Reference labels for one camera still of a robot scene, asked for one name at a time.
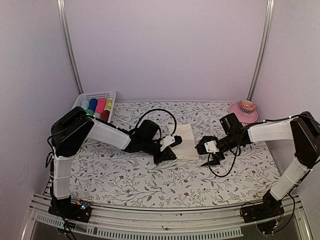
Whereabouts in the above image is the patterned small bowl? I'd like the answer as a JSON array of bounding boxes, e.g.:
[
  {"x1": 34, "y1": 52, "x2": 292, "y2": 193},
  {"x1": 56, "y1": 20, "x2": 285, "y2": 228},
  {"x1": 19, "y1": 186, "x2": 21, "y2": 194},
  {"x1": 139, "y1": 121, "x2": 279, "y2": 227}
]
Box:
[{"x1": 238, "y1": 99, "x2": 257, "y2": 114}]

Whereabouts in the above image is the pink plate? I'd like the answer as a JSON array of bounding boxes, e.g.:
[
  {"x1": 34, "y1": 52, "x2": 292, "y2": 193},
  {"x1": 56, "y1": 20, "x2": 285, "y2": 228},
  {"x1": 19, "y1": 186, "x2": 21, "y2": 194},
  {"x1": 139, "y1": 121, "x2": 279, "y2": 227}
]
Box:
[{"x1": 229, "y1": 103, "x2": 259, "y2": 124}]

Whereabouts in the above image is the right aluminium frame post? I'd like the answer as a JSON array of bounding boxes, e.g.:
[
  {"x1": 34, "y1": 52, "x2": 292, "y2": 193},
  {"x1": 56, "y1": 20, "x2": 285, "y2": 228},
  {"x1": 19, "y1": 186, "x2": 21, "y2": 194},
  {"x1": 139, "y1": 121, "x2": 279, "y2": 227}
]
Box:
[{"x1": 246, "y1": 0, "x2": 275, "y2": 101}]

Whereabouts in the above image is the sage green rolled towel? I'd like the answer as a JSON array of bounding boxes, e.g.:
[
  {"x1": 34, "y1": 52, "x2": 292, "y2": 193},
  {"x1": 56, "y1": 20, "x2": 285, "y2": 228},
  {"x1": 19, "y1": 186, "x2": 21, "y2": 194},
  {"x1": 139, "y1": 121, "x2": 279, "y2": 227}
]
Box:
[{"x1": 93, "y1": 112, "x2": 101, "y2": 119}]

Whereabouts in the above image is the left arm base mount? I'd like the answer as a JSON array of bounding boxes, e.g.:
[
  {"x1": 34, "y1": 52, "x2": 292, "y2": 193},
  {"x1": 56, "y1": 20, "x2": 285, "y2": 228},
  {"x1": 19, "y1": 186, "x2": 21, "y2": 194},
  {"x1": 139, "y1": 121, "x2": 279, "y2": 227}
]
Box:
[{"x1": 48, "y1": 199, "x2": 92, "y2": 223}]

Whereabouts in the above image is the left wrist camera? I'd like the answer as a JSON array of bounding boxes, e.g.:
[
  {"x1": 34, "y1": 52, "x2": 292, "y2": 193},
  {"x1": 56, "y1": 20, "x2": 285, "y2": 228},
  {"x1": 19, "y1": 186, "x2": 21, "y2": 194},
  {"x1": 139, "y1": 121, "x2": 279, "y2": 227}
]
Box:
[{"x1": 160, "y1": 135, "x2": 183, "y2": 152}]

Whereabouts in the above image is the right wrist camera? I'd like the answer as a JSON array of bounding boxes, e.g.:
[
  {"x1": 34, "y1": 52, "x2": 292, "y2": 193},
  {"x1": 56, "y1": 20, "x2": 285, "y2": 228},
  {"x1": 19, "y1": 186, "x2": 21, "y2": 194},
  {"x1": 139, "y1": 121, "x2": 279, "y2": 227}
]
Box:
[{"x1": 195, "y1": 135, "x2": 220, "y2": 155}]

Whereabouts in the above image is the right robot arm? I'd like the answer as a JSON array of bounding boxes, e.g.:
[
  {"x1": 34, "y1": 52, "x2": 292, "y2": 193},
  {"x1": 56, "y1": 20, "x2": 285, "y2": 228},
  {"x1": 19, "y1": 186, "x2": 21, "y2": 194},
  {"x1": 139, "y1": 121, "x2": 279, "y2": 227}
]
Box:
[{"x1": 195, "y1": 111, "x2": 320, "y2": 218}]

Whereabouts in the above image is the yellow-green dotted rolled towel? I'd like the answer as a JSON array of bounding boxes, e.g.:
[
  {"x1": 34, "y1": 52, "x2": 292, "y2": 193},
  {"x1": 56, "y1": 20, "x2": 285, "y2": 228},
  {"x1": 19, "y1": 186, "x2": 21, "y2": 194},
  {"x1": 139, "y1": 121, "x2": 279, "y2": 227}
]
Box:
[{"x1": 104, "y1": 98, "x2": 113, "y2": 111}]

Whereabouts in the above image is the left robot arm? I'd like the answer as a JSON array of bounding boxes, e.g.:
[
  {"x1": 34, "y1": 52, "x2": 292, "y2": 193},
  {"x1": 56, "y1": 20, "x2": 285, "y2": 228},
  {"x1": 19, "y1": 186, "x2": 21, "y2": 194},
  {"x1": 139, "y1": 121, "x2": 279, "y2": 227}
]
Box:
[{"x1": 50, "y1": 106, "x2": 182, "y2": 217}]

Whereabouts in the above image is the light blue rolled towel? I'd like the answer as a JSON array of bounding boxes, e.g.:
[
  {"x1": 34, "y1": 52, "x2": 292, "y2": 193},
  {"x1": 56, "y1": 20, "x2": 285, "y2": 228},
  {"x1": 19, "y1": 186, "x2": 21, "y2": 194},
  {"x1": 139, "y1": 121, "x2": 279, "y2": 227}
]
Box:
[{"x1": 80, "y1": 100, "x2": 89, "y2": 110}]

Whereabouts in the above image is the front aluminium rail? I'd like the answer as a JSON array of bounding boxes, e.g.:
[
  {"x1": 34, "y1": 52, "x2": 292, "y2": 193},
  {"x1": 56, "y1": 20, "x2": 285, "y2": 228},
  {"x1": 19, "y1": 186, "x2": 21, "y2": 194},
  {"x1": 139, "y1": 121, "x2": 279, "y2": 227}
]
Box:
[{"x1": 21, "y1": 194, "x2": 315, "y2": 240}]

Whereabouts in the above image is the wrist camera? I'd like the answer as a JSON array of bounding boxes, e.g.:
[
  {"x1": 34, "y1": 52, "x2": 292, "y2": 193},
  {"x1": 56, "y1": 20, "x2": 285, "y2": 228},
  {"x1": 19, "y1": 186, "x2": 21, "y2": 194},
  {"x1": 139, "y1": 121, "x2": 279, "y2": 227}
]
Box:
[
  {"x1": 160, "y1": 135, "x2": 183, "y2": 152},
  {"x1": 195, "y1": 135, "x2": 220, "y2": 155}
]

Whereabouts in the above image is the white plastic basket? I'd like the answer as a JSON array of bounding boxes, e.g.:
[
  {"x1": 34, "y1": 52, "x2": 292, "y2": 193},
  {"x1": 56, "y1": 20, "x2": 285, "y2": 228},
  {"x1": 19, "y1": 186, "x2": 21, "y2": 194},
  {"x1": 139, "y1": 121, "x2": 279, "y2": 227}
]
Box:
[{"x1": 71, "y1": 91, "x2": 117, "y2": 123}]

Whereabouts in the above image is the dark blue rolled towel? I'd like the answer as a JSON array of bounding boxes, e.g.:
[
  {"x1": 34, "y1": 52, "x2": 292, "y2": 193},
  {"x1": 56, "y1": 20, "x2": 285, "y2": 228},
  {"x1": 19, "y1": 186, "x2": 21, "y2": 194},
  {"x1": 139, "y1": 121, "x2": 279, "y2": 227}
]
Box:
[{"x1": 87, "y1": 98, "x2": 98, "y2": 112}]

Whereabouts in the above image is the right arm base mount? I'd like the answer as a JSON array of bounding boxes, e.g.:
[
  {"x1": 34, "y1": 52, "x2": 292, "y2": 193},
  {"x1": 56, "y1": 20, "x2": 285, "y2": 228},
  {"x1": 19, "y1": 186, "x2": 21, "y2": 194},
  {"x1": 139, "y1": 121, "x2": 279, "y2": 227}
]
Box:
[{"x1": 239, "y1": 202, "x2": 285, "y2": 235}]

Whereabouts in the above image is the aluminium frame post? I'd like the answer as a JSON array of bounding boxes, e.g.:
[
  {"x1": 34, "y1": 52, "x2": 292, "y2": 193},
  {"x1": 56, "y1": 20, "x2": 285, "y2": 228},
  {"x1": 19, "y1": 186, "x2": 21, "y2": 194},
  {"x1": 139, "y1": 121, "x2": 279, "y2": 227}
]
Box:
[
  {"x1": 246, "y1": 0, "x2": 275, "y2": 101},
  {"x1": 56, "y1": 0, "x2": 84, "y2": 94}
]

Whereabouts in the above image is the floral tablecloth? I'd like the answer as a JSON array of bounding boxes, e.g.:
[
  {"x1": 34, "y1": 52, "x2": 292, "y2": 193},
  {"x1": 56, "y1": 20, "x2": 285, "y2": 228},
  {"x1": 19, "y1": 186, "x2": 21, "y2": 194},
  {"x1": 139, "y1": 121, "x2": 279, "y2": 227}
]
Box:
[{"x1": 69, "y1": 102, "x2": 280, "y2": 208}]

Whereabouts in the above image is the maroon rolled towel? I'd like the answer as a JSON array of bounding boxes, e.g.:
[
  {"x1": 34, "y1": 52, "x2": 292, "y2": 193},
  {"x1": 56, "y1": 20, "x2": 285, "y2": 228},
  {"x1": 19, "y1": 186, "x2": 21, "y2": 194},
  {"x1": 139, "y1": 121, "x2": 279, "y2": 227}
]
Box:
[{"x1": 101, "y1": 110, "x2": 110, "y2": 123}]

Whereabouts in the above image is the pink rolled towel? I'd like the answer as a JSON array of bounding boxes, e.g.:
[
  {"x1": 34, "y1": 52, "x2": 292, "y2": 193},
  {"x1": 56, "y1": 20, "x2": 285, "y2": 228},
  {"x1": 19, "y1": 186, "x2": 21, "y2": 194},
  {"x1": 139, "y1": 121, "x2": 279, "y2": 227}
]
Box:
[{"x1": 95, "y1": 98, "x2": 107, "y2": 114}]

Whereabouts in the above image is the left aluminium frame post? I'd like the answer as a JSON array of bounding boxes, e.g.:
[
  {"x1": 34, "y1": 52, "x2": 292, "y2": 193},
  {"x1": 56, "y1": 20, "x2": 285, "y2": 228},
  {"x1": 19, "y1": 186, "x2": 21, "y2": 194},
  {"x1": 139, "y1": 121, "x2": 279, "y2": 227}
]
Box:
[{"x1": 56, "y1": 0, "x2": 84, "y2": 94}]

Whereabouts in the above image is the cream white towel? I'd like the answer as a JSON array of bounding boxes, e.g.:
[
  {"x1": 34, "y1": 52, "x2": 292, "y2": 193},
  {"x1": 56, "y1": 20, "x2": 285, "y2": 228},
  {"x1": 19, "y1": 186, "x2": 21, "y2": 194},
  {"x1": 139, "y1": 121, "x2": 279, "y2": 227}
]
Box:
[{"x1": 171, "y1": 124, "x2": 199, "y2": 161}]

